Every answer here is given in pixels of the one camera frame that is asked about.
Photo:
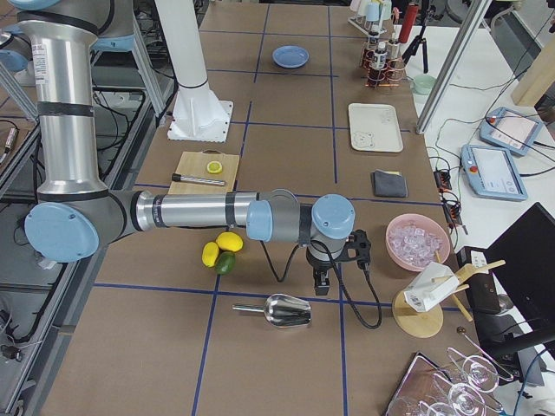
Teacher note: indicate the blue teach pendant far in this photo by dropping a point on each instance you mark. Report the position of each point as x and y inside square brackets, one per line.
[512, 130]

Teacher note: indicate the blue plate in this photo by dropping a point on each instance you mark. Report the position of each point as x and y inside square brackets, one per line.
[290, 56]

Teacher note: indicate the large yellow lemon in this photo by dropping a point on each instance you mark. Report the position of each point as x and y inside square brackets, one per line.
[229, 241]

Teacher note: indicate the wooden cutting board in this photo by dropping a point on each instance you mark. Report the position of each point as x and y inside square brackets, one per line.
[195, 165]

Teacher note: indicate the small yellow lemon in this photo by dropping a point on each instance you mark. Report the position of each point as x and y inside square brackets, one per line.
[210, 254]

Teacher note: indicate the aluminium frame post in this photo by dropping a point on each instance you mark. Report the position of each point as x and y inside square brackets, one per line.
[464, 36]

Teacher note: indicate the blue teach pendant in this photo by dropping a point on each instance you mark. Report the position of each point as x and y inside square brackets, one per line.
[512, 130]
[492, 173]

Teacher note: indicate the blue teach pendant near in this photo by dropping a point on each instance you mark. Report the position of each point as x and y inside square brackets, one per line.
[492, 173]

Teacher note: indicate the black monitor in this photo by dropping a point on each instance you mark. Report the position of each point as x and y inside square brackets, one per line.
[527, 247]

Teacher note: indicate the wooden cup stand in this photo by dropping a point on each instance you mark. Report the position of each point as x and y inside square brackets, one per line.
[428, 324]

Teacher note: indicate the green lime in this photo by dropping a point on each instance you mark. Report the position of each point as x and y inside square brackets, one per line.
[225, 263]

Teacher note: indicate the grey folded cloth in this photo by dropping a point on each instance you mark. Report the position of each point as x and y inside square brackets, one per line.
[388, 184]

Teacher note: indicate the lemon half slice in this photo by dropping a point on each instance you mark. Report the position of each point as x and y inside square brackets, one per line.
[214, 167]

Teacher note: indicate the pale green bowl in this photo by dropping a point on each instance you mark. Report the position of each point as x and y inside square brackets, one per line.
[423, 84]

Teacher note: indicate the steel muddler rod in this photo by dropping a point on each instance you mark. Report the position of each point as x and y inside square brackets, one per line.
[176, 177]

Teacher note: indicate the cream bear tray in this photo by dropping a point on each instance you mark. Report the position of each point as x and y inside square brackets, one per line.
[374, 128]

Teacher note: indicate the white paper carton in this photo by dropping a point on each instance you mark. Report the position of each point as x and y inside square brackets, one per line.
[431, 286]

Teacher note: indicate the steel ice scoop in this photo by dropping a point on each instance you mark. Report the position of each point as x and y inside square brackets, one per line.
[281, 310]

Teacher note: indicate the pink bowl of ice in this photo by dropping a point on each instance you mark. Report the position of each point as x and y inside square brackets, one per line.
[413, 241]

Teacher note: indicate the copper wire bottle rack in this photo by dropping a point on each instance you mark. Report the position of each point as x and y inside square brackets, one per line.
[383, 64]

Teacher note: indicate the red cylinder bottle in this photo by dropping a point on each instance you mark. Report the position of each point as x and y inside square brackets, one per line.
[409, 17]

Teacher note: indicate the white pedestal base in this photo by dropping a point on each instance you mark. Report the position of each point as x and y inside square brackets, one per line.
[198, 114]

